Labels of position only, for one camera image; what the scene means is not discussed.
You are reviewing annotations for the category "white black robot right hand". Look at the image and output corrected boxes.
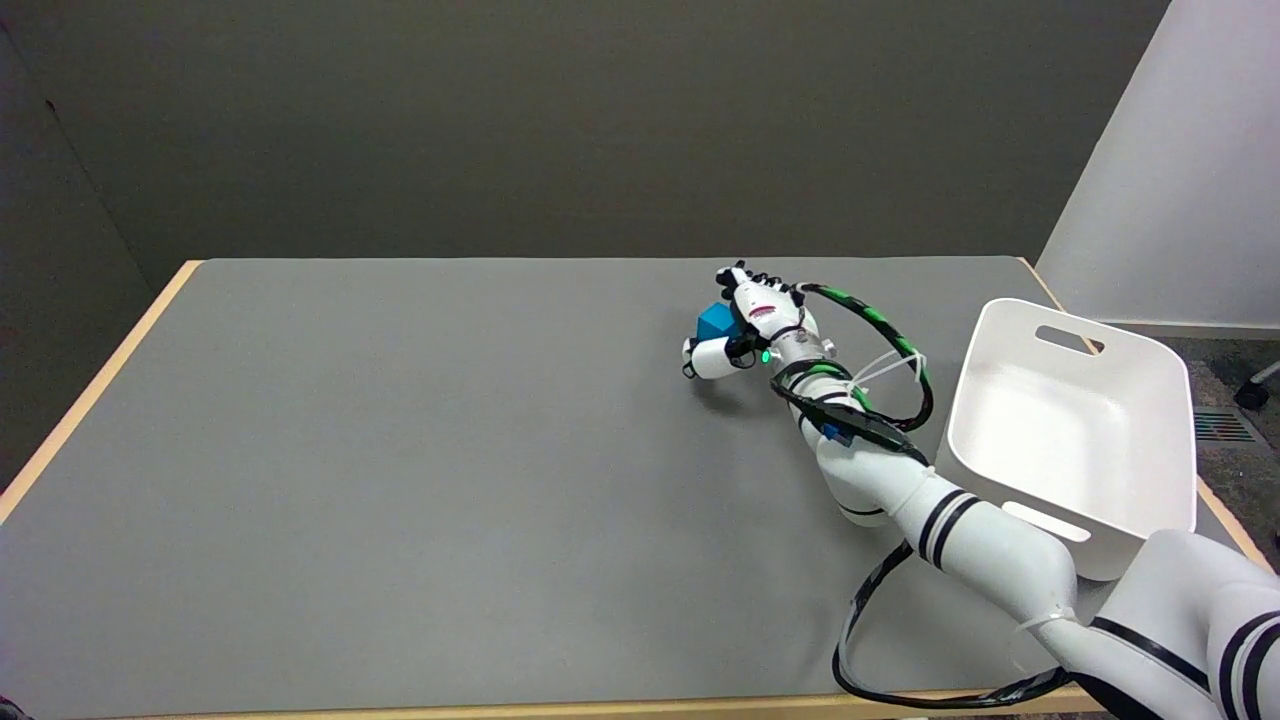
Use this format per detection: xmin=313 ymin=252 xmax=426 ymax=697
xmin=682 ymin=262 xmax=817 ymax=381

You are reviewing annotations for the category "blue wooden cube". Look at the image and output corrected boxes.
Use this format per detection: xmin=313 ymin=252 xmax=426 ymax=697
xmin=697 ymin=303 xmax=746 ymax=343

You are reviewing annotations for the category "white plastic bin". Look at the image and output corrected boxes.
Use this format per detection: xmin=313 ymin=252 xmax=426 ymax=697
xmin=945 ymin=298 xmax=1198 ymax=583

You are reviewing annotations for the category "metal floor vent grille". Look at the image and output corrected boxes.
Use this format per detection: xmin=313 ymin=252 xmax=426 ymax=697
xmin=1195 ymin=410 xmax=1259 ymax=444

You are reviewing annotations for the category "black chair caster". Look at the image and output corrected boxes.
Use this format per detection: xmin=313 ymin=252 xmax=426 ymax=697
xmin=1235 ymin=362 xmax=1280 ymax=411

